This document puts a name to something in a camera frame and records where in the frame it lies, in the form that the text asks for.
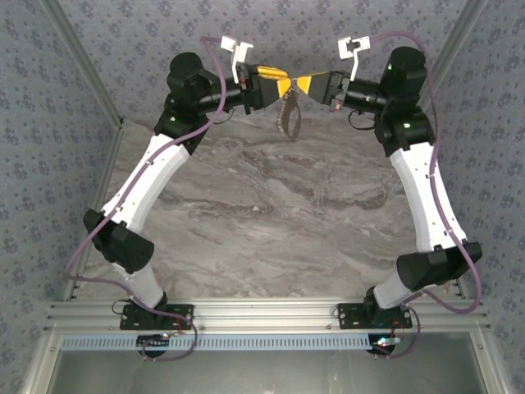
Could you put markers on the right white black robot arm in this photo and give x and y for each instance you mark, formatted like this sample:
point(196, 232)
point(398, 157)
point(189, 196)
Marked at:
point(422, 193)

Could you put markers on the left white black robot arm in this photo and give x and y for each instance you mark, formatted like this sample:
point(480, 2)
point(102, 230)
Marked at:
point(152, 180)

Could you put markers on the small black circuit board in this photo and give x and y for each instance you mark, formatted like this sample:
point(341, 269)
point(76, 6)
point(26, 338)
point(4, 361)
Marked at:
point(383, 342)
point(153, 341)

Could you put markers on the aluminium frame post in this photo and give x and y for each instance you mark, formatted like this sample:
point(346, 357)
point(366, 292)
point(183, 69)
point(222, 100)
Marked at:
point(82, 61)
point(447, 61)

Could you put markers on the aluminium mounting rail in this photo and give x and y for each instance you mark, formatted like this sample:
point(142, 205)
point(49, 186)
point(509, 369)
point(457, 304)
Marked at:
point(262, 314)

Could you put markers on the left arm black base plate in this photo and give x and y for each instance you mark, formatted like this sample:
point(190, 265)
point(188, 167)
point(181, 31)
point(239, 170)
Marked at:
point(182, 316)

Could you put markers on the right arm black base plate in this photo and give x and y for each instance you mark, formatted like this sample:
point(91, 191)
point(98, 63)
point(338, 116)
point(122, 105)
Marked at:
point(352, 316)

